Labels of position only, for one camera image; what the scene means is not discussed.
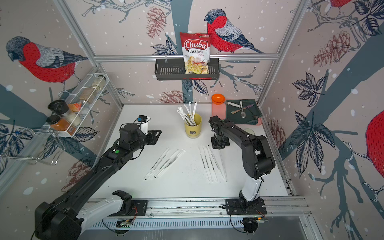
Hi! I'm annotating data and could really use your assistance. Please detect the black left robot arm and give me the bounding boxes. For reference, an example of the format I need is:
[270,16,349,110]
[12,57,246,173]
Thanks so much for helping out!
[32,124,162,240]

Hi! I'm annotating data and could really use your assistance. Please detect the pink tray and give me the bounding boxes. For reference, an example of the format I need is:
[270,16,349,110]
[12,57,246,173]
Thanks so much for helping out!
[211,101,263,126]

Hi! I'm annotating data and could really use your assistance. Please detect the Chuba cassava chips bag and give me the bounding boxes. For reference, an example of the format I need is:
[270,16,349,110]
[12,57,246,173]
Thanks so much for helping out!
[180,33,211,74]

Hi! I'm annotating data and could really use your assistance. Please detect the wooden spoon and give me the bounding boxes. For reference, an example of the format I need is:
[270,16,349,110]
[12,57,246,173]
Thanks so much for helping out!
[231,104,254,115]

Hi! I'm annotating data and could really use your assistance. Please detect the white wire spice rack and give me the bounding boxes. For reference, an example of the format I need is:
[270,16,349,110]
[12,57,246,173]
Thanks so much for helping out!
[39,73,110,138]

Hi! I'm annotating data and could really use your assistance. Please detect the black wall basket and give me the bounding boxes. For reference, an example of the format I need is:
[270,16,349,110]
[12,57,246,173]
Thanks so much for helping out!
[155,58,220,81]

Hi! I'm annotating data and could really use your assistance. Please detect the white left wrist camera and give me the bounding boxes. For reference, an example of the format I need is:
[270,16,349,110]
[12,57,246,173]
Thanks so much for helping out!
[137,115,151,135]

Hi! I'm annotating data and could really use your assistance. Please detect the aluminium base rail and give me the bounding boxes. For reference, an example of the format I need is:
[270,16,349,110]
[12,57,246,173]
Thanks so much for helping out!
[83,196,310,232]

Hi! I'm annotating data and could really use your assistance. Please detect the green mat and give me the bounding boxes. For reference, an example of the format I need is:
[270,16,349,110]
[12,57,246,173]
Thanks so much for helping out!
[226,99,262,125]

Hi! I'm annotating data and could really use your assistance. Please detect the white handle knife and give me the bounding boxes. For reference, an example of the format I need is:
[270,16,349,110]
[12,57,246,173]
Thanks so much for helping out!
[225,101,241,108]

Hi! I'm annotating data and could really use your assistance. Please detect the orange spice jar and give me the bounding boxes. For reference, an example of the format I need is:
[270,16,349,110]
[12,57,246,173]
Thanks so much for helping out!
[47,115,76,134]

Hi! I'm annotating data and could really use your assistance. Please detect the bundle wrapped straws in cup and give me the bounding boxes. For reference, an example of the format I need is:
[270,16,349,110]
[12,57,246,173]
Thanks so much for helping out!
[177,102,198,127]

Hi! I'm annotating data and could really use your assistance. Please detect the orange bowl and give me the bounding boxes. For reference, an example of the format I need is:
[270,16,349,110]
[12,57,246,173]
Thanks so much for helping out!
[211,94,226,105]

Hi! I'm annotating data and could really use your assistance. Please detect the metal spoon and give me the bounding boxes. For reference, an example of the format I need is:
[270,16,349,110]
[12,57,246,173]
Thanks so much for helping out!
[240,101,247,119]

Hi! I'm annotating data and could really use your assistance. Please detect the straw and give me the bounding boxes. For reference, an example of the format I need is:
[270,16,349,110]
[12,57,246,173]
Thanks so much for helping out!
[208,147,225,180]
[205,146,219,183]
[144,148,170,181]
[198,146,211,182]
[203,146,214,182]
[154,149,181,178]
[149,149,171,179]
[157,150,186,179]
[219,150,228,182]

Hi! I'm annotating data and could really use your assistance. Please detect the black lid spice jar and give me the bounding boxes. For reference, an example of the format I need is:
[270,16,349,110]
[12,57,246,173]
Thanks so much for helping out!
[48,99,69,115]

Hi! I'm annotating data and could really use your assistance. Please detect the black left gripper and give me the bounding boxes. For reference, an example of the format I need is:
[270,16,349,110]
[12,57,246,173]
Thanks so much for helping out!
[130,128,163,153]

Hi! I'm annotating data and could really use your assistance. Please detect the yellow straw cup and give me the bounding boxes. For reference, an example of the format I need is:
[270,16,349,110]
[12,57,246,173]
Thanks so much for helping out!
[185,114,202,139]

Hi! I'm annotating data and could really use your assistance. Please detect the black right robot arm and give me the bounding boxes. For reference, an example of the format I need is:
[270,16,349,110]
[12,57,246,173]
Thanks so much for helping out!
[209,116,276,208]

